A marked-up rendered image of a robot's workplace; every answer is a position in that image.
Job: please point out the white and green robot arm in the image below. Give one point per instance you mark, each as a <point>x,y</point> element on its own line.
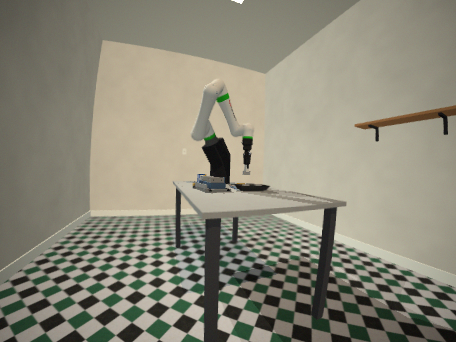
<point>203,129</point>

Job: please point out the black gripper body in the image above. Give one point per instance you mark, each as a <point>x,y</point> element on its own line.
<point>247,148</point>

